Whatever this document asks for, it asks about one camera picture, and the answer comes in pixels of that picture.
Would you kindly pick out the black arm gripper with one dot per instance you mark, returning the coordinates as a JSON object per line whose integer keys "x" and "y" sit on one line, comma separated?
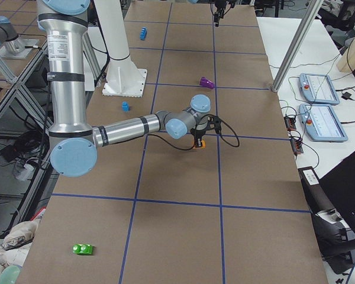
{"x": 200, "y": 130}

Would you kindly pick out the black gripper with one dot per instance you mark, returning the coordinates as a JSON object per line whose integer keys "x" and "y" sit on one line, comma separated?
{"x": 217, "y": 12}

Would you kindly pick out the orange trapezoid block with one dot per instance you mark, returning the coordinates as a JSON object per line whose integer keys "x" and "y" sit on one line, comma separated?
{"x": 199, "y": 144}

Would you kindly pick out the purple trapezoid block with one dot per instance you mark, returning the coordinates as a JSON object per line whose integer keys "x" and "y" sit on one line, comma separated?
{"x": 204, "y": 82}

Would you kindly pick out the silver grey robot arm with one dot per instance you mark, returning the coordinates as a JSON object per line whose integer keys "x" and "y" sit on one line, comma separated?
{"x": 73, "y": 142}

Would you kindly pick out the third robot arm on frame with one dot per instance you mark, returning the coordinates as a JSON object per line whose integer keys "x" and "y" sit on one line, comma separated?
{"x": 12, "y": 45}

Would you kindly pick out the long blue studded block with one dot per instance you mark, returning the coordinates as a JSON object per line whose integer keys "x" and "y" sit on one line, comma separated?
{"x": 143, "y": 33}

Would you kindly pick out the small blue block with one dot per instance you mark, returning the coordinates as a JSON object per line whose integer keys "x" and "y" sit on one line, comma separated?
{"x": 125, "y": 106}

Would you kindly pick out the far teach pendant tablet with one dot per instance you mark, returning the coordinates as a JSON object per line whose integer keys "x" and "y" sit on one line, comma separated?
{"x": 318, "y": 89}

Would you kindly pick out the teach pendant tablet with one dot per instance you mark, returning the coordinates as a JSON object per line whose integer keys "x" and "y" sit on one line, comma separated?
{"x": 321, "y": 123}
{"x": 318, "y": 89}

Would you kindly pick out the near teach pendant tablet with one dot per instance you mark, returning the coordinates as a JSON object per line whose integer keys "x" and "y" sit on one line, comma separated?
{"x": 321, "y": 123}

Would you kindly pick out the wooden box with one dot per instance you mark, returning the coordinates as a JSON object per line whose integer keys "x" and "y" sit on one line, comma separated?
{"x": 353, "y": 56}

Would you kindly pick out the black laptop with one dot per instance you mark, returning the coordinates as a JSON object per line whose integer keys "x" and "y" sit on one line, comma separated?
{"x": 339, "y": 186}

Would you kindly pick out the green double stud block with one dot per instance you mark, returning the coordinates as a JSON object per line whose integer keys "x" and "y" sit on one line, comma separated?
{"x": 82, "y": 249}

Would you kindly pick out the black box with label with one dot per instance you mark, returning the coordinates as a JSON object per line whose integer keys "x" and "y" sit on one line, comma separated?
{"x": 335, "y": 241}

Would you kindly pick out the crumpled cloth pile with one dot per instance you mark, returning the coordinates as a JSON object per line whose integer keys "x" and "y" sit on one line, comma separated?
{"x": 16, "y": 245}

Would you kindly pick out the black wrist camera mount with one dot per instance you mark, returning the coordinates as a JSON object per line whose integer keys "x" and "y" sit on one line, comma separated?
{"x": 214, "y": 123}

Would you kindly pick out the grey aluminium camera post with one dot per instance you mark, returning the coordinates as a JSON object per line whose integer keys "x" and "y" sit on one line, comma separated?
{"x": 296, "y": 42}

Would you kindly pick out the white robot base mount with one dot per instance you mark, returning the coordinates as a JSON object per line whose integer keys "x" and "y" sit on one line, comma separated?
{"x": 123, "y": 78}

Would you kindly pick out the aluminium frame rack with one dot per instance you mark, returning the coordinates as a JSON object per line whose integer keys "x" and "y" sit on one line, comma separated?
{"x": 25, "y": 109}

